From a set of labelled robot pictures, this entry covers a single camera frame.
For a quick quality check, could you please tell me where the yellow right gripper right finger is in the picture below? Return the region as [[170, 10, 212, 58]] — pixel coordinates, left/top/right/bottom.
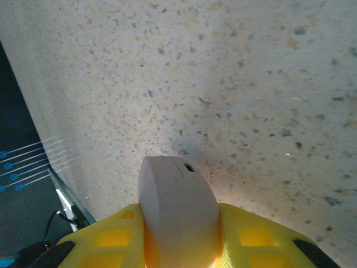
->
[[214, 202, 342, 268]]

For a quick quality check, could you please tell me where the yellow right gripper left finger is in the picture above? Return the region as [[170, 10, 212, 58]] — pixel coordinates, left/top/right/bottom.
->
[[38, 203, 150, 268]]

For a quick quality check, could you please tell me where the pale pink charging case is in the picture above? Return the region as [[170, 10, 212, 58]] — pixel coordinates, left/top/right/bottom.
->
[[138, 155, 224, 267]]

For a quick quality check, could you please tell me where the aluminium side rail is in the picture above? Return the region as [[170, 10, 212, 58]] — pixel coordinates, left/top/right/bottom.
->
[[49, 167, 97, 232]]

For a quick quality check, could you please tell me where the thin black cable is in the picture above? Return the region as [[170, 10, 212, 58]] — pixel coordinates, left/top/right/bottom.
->
[[43, 210, 78, 245]]

